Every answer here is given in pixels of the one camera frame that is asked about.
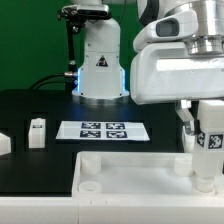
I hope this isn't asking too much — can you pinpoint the black camera stand pole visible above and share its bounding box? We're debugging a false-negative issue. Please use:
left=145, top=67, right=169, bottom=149
left=65, top=21, right=78, bottom=91

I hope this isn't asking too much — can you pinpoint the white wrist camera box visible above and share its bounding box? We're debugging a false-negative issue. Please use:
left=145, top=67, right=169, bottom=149
left=133, top=10, right=198, bottom=52

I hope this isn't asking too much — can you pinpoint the black camera on stand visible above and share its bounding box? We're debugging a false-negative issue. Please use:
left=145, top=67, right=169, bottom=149
left=57, top=4, right=111, bottom=20

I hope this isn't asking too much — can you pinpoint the black cable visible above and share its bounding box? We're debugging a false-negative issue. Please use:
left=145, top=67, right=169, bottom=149
left=29, top=73, right=78, bottom=91

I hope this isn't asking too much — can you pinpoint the white desk top tray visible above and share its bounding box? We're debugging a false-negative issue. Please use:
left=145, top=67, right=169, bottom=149
left=72, top=151, right=224, bottom=203

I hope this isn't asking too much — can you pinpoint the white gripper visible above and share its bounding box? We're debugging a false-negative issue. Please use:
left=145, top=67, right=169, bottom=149
left=130, top=42, right=224, bottom=136

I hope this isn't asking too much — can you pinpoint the white marker sheet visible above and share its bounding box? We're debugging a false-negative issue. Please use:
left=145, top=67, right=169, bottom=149
left=56, top=121, right=150, bottom=141

